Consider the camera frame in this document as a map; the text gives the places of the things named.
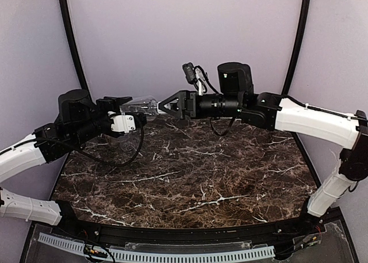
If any black left corner frame post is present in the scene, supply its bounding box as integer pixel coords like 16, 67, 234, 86
59, 0, 93, 100

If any Pocari Sweat bottle white cap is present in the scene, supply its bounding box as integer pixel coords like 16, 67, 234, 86
116, 134, 136, 153

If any white slotted cable duct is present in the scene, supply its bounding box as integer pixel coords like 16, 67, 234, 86
37, 232, 275, 262

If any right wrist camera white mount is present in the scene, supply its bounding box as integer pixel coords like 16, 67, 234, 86
182, 62, 208, 95

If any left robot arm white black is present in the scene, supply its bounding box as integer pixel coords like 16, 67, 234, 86
1, 89, 147, 226

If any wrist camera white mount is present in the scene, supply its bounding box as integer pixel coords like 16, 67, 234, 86
182, 62, 208, 95
108, 111, 136, 134

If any black right corner frame post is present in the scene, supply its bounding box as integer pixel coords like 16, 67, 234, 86
282, 0, 311, 94

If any black corner frame post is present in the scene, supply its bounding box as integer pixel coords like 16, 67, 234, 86
59, 0, 93, 100
282, 0, 311, 94

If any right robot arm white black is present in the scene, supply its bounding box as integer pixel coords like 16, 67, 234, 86
158, 62, 367, 218

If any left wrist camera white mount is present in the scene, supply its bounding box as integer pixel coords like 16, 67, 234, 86
108, 111, 136, 134

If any black left camera cable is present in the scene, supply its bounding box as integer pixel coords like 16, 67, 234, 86
62, 121, 144, 168

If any clear plastic bottle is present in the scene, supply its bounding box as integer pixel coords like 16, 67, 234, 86
120, 96, 159, 121

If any black front table rail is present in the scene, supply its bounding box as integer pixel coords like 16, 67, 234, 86
56, 200, 332, 247

